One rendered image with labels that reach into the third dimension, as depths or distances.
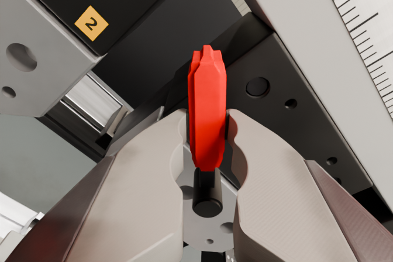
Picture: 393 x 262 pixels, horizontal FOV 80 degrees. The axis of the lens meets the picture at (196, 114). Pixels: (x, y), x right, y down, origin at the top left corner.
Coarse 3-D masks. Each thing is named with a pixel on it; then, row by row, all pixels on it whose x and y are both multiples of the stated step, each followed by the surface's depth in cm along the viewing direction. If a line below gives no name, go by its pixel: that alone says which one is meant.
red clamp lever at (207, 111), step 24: (192, 72) 10; (216, 72) 10; (192, 96) 11; (216, 96) 10; (192, 120) 11; (216, 120) 11; (192, 144) 12; (216, 144) 12; (216, 168) 16; (216, 192) 14
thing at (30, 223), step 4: (40, 212) 30; (36, 216) 30; (40, 216) 30; (28, 220) 31; (32, 220) 30; (36, 220) 30; (28, 224) 30; (32, 224) 30; (24, 228) 30; (28, 228) 29; (20, 232) 30; (24, 232) 28
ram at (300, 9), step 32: (256, 0) 12; (288, 0) 12; (320, 0) 12; (288, 32) 13; (320, 32) 13; (320, 64) 14; (352, 64) 14; (320, 96) 15; (352, 96) 15; (352, 128) 16; (384, 128) 16; (384, 160) 17; (384, 192) 19
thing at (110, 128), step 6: (120, 108) 53; (126, 108) 54; (114, 114) 53; (120, 114) 51; (126, 114) 51; (108, 120) 52; (114, 120) 48; (120, 120) 49; (108, 126) 47; (114, 126) 47; (102, 132) 47; (108, 132) 45; (114, 132) 46; (102, 138) 45; (108, 138) 45; (102, 144) 46; (108, 144) 46
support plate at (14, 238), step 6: (12, 234) 27; (18, 234) 27; (6, 240) 26; (12, 240) 27; (18, 240) 27; (0, 246) 25; (6, 246) 26; (12, 246) 26; (0, 252) 25; (6, 252) 26; (0, 258) 25
